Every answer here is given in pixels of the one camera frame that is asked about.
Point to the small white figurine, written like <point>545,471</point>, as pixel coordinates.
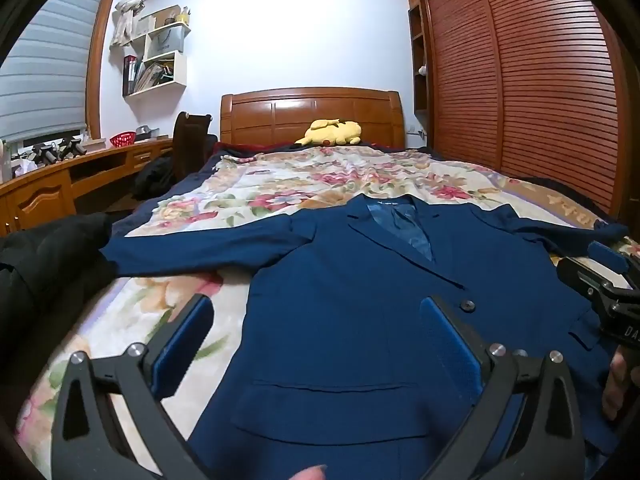
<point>422,70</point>

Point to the blue suit jacket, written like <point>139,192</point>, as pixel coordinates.
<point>350,285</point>

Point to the black clothing pile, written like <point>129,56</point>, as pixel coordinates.
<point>50,245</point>

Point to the dark chair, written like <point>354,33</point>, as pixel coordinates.
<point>190,145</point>

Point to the black dumbbell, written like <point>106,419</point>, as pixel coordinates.
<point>72,146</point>
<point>45,154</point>

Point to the wooden louvered wardrobe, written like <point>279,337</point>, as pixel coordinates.
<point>550,85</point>

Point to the grey paper bag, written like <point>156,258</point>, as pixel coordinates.
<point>167,40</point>

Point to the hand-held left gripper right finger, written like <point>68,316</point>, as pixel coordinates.
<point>450,350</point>

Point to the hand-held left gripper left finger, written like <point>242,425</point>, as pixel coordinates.
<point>185,345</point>

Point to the white plastic bag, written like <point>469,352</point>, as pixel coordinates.
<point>24,167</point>

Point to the tied beige curtain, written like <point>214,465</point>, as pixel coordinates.
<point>131,7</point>

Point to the grey window blind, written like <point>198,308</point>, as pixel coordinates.
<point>45,75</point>

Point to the black clothes beside chair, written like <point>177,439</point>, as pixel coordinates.
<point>155,175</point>

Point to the red basket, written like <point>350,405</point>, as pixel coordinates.
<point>123,139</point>

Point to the small grey desk object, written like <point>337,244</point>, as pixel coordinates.
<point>145,131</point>

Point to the row of books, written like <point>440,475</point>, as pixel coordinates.
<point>155,76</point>

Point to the wooden bed headboard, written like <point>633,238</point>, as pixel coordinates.
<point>300,110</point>

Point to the yellow plush toy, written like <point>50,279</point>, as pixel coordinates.
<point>332,132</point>

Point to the floral blanket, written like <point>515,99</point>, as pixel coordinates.
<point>280,180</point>

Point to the black binder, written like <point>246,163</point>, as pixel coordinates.
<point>130,75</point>

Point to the person's right hand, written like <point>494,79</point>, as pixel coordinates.
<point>617,385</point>

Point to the white wall shelf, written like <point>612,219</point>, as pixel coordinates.
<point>177,72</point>

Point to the wooden desk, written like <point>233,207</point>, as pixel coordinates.
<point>45,190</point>

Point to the person's left hand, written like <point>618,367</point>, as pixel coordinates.
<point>309,474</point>

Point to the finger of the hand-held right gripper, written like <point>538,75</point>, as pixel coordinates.
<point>607,256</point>
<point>582,275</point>

